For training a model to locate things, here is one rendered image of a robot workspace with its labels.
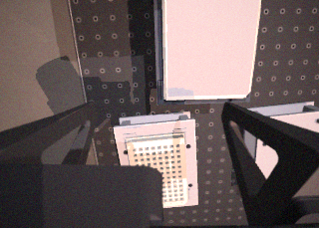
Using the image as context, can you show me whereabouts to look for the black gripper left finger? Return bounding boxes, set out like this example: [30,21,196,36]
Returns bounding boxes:
[0,102,98,164]

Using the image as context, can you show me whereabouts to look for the dark grey perforated base plate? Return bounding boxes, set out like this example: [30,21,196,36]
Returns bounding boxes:
[67,0,319,226]

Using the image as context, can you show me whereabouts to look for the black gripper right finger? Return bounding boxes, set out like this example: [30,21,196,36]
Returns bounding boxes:
[221,102,319,225]

